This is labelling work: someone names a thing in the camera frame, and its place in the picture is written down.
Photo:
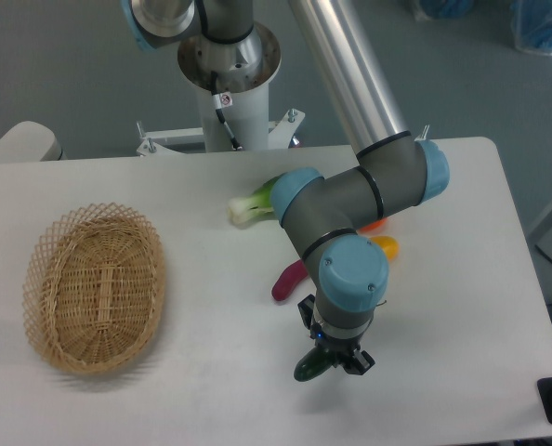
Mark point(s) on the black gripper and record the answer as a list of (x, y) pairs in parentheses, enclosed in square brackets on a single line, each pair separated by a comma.
[(344, 347)]

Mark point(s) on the dark green cucumber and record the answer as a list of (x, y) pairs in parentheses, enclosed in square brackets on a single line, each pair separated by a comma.
[(313, 364)]

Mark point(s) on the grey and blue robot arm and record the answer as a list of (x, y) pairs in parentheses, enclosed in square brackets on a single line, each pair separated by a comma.
[(322, 216)]

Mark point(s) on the woven wicker basket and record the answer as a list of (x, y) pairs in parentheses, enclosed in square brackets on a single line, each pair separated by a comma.
[(94, 289)]

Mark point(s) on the purple sweet potato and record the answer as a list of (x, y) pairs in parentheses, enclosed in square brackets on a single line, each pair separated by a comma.
[(288, 281)]

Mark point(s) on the yellow mango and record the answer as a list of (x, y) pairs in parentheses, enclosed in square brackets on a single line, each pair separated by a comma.
[(389, 246)]

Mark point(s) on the orange tangerine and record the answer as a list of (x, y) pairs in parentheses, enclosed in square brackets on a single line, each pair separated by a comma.
[(375, 226)]

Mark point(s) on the green bok choy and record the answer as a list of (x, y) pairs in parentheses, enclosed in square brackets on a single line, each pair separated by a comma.
[(242, 210)]

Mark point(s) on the blue plastic bag left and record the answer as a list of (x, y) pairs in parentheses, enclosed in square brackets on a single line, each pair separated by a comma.
[(440, 9)]

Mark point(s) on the blue plastic bag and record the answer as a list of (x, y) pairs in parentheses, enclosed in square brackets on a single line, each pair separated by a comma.
[(440, 9), (531, 25)]

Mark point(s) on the white chair backrest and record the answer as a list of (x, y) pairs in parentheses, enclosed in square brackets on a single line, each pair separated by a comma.
[(30, 142)]

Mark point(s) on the blue plastic bag right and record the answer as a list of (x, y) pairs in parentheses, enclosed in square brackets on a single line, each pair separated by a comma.
[(531, 25)]

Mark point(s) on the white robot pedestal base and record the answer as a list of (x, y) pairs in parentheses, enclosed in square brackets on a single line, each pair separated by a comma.
[(231, 86)]

